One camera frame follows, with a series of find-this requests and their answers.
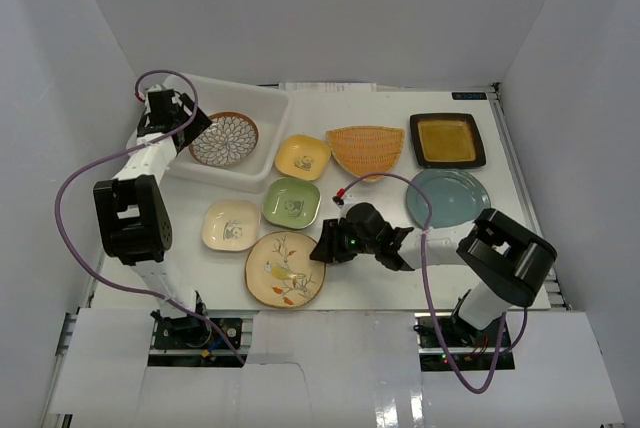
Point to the green square panda dish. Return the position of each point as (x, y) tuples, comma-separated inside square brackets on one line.
[(291, 203)]

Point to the blue label sticker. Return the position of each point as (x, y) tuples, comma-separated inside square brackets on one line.
[(469, 96)]

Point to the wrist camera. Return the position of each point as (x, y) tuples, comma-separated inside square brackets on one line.
[(343, 200), (157, 89)]

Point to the bird painted cream plate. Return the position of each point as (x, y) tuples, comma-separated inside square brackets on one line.
[(279, 272)]

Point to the white plastic bin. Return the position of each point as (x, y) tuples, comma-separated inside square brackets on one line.
[(268, 108)]

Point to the orange woven fan basket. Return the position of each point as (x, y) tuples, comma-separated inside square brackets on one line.
[(360, 150)]

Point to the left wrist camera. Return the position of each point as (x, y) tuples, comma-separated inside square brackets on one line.
[(157, 89)]

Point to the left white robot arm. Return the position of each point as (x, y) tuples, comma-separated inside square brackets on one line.
[(134, 223)]

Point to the blue-grey round plate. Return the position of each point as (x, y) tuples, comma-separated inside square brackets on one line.
[(456, 196)]

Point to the black square amber plate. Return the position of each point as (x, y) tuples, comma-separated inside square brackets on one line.
[(446, 140)]

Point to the cream square panda dish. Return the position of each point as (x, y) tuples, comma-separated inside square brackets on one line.
[(231, 225)]

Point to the papers at table back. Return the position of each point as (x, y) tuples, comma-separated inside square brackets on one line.
[(328, 87)]

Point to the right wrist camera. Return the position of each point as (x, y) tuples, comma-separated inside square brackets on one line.
[(343, 200)]

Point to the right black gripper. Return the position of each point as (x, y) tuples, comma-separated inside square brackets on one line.
[(326, 247)]

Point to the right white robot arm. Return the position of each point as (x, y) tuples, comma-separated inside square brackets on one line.
[(510, 261)]

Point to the yellow square panda dish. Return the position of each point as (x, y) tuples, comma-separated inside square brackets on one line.
[(302, 157)]

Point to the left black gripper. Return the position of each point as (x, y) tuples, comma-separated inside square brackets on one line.
[(192, 124)]

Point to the petal pattern round plate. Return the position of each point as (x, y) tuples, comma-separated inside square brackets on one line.
[(229, 140)]

